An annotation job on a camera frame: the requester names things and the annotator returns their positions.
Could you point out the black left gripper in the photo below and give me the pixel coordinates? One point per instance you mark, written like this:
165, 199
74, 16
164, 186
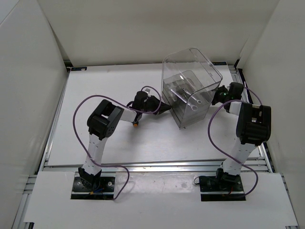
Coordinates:
156, 101

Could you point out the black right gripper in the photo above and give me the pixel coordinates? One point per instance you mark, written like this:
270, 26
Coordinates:
218, 89

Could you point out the smoky clear plastic drawer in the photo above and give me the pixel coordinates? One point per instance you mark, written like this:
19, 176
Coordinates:
181, 112

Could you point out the silver combination wrench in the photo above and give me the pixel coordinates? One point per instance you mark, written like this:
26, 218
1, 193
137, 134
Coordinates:
189, 85

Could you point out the clear plastic organizer case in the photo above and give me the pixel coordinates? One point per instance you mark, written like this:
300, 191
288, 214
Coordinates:
192, 59

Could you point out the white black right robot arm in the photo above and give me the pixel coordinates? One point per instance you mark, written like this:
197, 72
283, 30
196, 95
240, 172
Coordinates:
253, 128

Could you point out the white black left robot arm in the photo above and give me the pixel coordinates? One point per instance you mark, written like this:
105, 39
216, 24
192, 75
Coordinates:
102, 124

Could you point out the blue tape label right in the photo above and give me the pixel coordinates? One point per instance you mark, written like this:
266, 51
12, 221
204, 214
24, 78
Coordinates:
219, 63

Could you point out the blue tape label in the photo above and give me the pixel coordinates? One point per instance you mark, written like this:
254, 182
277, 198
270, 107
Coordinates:
78, 68
219, 63

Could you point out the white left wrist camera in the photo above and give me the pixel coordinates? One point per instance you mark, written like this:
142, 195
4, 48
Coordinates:
147, 90

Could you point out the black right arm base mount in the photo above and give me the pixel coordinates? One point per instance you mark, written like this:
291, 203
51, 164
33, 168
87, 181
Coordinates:
212, 190

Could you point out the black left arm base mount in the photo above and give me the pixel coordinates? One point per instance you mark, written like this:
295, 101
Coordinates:
103, 190

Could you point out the aluminium table rail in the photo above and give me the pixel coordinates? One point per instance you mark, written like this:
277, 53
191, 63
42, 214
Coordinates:
259, 164

